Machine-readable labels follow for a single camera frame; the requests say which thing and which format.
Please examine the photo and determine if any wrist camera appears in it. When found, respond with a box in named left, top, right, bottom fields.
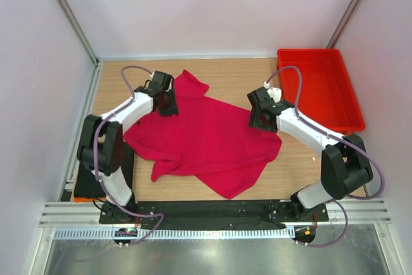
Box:
left=247, top=87, right=283, bottom=108
left=149, top=71, right=174, bottom=91

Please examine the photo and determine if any aluminium corner post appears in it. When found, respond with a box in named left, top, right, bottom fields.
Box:
left=326, top=0, right=362, bottom=49
left=56, top=0, right=99, bottom=66

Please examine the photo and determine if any orange folded t shirt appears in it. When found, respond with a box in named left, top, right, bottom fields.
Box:
left=72, top=197, right=106, bottom=203

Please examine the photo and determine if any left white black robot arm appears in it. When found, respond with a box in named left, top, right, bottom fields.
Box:
left=77, top=81, right=178, bottom=223

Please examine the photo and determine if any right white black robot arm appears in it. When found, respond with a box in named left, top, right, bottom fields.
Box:
left=249, top=99, right=373, bottom=221

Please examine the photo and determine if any black folded t shirt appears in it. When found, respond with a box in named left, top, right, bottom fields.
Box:
left=73, top=142, right=135, bottom=198

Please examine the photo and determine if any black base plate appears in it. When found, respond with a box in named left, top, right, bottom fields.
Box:
left=98, top=200, right=330, bottom=231

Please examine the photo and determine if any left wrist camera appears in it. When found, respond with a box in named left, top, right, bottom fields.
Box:
left=149, top=71, right=174, bottom=91

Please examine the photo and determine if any left aluminium corner post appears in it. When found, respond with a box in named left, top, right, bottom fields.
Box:
left=56, top=0, right=99, bottom=66

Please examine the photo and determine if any right aluminium corner post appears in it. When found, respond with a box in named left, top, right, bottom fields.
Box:
left=326, top=0, right=362, bottom=49

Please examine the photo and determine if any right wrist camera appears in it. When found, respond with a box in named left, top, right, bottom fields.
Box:
left=247, top=87, right=283, bottom=108

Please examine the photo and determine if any red plastic bin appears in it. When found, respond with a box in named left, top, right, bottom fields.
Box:
left=277, top=48, right=366, bottom=135

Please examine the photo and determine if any slotted grey cable duct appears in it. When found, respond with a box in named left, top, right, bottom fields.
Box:
left=53, top=226, right=295, bottom=241

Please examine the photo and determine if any magenta t shirt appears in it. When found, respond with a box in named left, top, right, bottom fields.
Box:
left=124, top=71, right=282, bottom=199

